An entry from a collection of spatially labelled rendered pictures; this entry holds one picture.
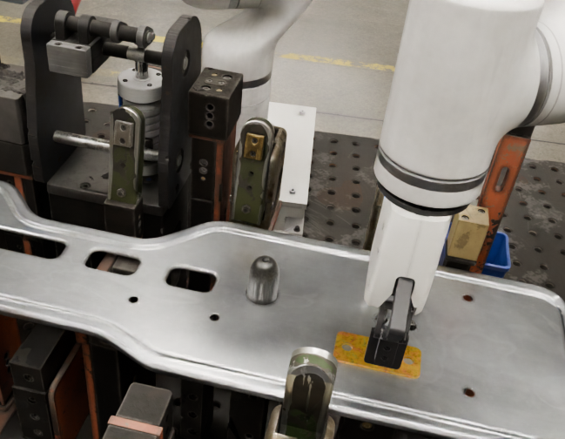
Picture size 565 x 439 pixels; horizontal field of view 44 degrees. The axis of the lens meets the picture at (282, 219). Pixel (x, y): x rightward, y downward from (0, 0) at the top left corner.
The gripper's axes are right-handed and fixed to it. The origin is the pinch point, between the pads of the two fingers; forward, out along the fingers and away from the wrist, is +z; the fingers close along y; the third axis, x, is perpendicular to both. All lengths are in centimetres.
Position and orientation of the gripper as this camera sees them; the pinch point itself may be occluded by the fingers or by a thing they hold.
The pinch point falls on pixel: (387, 319)
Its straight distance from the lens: 65.0
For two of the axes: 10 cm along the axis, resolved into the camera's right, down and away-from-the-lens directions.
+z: -1.0, 7.8, 6.1
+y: -2.0, 5.9, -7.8
